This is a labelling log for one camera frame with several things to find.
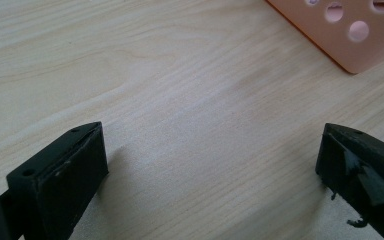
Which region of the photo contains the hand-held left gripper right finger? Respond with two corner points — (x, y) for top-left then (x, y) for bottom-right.
(315, 122), (384, 240)

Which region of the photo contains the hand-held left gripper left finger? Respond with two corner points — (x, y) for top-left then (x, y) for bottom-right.
(5, 121), (110, 240)

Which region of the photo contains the pink perforated plastic basket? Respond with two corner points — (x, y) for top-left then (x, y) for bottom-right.
(265, 0), (384, 75)

